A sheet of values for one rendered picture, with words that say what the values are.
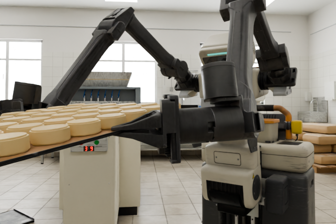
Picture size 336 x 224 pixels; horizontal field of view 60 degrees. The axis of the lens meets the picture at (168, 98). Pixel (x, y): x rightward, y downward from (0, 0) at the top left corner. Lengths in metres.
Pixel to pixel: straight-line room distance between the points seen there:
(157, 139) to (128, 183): 2.37
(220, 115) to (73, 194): 1.75
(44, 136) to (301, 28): 6.90
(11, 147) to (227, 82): 0.31
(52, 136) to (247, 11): 0.52
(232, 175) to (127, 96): 1.73
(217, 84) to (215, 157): 0.88
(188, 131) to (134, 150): 2.30
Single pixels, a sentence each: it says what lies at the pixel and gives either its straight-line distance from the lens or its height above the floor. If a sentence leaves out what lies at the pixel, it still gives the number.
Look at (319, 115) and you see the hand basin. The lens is 6.38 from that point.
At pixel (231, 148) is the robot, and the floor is 0.82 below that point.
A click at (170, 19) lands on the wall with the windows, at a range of 6.30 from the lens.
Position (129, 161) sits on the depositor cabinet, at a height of 0.49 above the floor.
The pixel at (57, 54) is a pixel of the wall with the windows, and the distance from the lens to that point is 6.32.
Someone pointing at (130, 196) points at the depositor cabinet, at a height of 0.18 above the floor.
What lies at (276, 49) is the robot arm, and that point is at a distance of 1.07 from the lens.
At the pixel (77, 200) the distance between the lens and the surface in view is 2.13.
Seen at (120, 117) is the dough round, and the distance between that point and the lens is 0.47.
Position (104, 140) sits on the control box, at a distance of 2.00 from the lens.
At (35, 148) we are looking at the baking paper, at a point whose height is 0.94.
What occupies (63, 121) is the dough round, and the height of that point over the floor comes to 0.97.
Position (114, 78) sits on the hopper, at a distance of 2.76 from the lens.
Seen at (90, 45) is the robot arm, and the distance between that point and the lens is 1.01.
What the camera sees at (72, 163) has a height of 0.62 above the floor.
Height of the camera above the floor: 0.99
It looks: 2 degrees up
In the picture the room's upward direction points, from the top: straight up
